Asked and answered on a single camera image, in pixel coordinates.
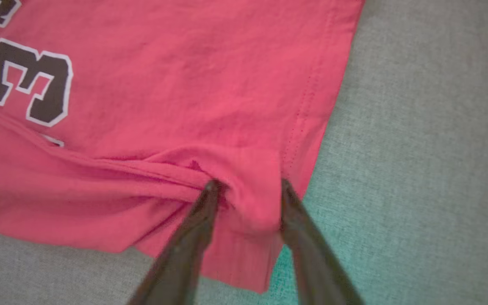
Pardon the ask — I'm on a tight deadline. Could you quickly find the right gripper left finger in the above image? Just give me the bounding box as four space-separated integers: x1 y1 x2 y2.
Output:
128 180 227 305

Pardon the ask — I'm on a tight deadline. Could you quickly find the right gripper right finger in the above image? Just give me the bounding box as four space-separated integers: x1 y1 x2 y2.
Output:
280 178 365 305

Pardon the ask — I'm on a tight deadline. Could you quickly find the red sports shorts white trim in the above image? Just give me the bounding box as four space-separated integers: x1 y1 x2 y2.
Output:
0 0 366 294

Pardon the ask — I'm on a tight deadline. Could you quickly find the grey sofa seat cushion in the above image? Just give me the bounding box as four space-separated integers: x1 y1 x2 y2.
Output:
0 0 488 305

